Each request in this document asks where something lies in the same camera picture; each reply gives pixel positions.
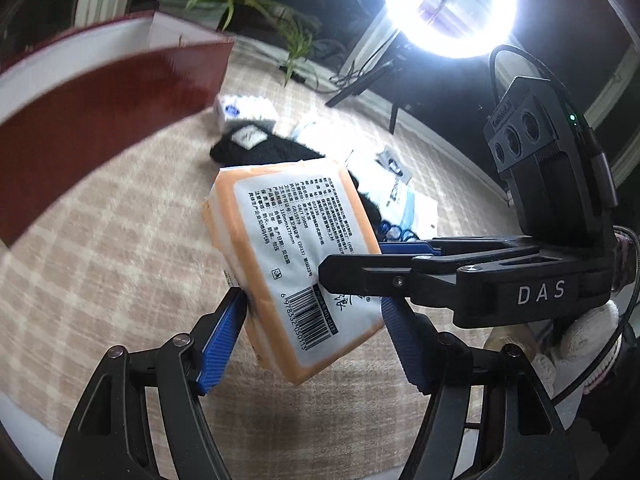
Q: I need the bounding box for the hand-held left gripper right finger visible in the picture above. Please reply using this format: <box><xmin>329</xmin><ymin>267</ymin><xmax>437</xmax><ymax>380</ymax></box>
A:
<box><xmin>380</xmin><ymin>297</ymin><xmax>581</xmax><ymax>480</ymax></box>

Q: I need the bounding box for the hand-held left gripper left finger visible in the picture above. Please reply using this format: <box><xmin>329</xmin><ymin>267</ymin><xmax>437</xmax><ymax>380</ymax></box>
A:
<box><xmin>52</xmin><ymin>287</ymin><xmax>248</xmax><ymax>480</ymax></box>

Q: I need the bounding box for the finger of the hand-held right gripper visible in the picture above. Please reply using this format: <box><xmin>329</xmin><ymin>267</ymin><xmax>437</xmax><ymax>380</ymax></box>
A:
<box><xmin>318</xmin><ymin>255</ymin><xmax>458</xmax><ymax>311</ymax></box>
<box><xmin>378</xmin><ymin>236</ymin><xmax>543</xmax><ymax>268</ymax></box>

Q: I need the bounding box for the white blue printed plastic bag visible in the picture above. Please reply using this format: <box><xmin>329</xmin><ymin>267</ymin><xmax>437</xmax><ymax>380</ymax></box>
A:
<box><xmin>345</xmin><ymin>149</ymin><xmax>438</xmax><ymax>241</ymax></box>

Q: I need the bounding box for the orange tissue packet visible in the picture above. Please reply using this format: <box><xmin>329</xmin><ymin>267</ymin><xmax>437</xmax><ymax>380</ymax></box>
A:
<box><xmin>201</xmin><ymin>156</ymin><xmax>386</xmax><ymax>386</ymax></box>

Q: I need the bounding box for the black knit hat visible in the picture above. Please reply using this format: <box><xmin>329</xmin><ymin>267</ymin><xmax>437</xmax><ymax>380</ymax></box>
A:
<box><xmin>209</xmin><ymin>121</ymin><xmax>386</xmax><ymax>226</ymax></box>

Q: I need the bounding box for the red storage box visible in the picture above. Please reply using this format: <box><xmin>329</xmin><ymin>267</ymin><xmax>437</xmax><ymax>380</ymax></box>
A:
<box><xmin>0</xmin><ymin>10</ymin><xmax>237</xmax><ymax>248</ymax></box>

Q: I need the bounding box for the person's right hand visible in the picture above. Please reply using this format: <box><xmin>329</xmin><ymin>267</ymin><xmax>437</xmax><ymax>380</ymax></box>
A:
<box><xmin>487</xmin><ymin>304</ymin><xmax>625</xmax><ymax>396</ymax></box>

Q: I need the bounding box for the small white plastic bag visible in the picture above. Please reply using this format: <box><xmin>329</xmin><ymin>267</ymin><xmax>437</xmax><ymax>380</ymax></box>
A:
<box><xmin>292</xmin><ymin>119</ymin><xmax>326</xmax><ymax>143</ymax></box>

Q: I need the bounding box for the black tripod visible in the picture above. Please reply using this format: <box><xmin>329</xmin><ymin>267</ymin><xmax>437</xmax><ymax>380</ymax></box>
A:
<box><xmin>325</xmin><ymin>30</ymin><xmax>416</xmax><ymax>135</ymax></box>

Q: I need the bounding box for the blue white tissue packet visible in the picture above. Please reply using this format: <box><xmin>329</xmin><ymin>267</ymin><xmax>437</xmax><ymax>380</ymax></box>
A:
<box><xmin>214</xmin><ymin>94</ymin><xmax>279</xmax><ymax>131</ymax></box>

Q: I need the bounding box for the black power cable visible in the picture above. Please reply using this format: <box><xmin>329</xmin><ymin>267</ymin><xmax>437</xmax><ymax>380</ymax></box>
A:
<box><xmin>280</xmin><ymin>40</ymin><xmax>373</xmax><ymax>93</ymax></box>

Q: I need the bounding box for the ring light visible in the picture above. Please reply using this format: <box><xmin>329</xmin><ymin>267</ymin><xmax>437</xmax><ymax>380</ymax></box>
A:
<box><xmin>381</xmin><ymin>0</ymin><xmax>518</xmax><ymax>57</ymax></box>

